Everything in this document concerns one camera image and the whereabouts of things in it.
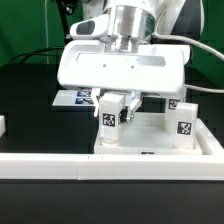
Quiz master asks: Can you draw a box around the white camera cable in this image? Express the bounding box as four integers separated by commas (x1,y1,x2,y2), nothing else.
151,6,224,95

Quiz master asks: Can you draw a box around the white U-shaped obstacle fence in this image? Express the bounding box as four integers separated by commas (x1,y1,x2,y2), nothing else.
0,121,224,180

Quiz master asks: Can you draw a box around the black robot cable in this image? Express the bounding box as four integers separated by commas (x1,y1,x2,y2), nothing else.
7,0,75,65

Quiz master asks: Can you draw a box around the white sheet with markers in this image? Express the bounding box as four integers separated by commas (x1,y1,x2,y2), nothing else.
53,90,93,106

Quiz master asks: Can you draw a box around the white square table top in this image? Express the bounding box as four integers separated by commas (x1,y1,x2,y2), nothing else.
94,112,203,155

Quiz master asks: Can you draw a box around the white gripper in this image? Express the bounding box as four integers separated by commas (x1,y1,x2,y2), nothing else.
57,18,190,123

